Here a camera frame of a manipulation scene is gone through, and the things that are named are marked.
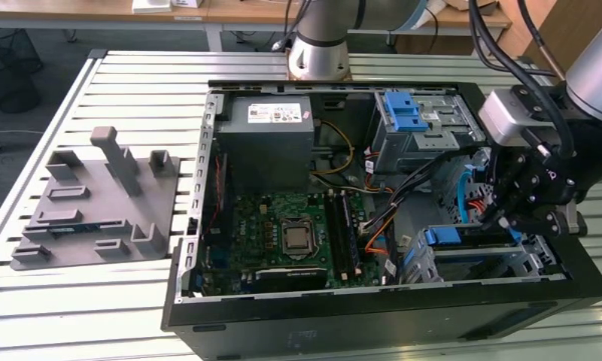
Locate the RAM stick in motherboard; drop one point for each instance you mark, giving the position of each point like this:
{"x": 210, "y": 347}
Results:
{"x": 353, "y": 237}

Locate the grey parts rack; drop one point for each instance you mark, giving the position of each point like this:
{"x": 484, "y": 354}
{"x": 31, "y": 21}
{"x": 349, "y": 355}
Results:
{"x": 110, "y": 210}

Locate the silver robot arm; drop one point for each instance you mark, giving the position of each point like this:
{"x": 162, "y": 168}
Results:
{"x": 321, "y": 22}

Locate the RAM stick on rack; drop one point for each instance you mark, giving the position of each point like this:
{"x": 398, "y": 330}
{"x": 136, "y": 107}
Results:
{"x": 75, "y": 228}

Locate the blue plastic drive latch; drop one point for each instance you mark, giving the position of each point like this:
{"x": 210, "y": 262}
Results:
{"x": 401, "y": 113}

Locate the black graphics card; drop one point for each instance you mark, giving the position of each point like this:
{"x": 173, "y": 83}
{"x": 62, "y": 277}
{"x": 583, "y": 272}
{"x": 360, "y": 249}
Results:
{"x": 291, "y": 278}

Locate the black PC case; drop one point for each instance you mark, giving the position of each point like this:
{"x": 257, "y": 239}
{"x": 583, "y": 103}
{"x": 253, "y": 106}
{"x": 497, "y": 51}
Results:
{"x": 332, "y": 323}

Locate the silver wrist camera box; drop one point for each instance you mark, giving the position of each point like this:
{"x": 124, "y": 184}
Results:
{"x": 507, "y": 116}

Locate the grey power supply unit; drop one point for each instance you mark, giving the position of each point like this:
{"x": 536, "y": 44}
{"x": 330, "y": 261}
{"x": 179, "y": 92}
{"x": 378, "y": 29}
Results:
{"x": 266, "y": 158}

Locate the green motherboard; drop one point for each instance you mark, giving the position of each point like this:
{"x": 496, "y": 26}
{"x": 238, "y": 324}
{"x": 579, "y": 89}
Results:
{"x": 253, "y": 210}

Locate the wooden cabinet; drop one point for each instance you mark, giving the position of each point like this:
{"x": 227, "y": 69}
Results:
{"x": 583, "y": 15}

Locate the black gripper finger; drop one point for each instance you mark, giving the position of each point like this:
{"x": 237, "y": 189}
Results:
{"x": 524, "y": 184}
{"x": 557, "y": 223}

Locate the white box with label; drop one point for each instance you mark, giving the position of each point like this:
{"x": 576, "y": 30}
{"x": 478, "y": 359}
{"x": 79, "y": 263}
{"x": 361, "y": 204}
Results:
{"x": 187, "y": 3}

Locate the wooden desk white frame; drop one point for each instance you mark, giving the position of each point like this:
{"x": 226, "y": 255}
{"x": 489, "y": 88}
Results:
{"x": 195, "y": 13}

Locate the silver CPU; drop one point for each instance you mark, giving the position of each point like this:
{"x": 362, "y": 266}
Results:
{"x": 298, "y": 238}

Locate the black RAM slot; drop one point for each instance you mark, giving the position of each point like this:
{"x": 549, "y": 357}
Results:
{"x": 337, "y": 233}

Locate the brown cardboard piece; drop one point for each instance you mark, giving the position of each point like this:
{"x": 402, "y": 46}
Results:
{"x": 457, "y": 4}

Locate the plain white box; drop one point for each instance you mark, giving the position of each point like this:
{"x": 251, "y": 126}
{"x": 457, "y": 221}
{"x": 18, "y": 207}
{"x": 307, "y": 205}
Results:
{"x": 153, "y": 5}

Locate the metal optical drive cage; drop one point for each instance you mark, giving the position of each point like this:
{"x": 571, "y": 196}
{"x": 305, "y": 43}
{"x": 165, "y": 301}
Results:
{"x": 432, "y": 146}

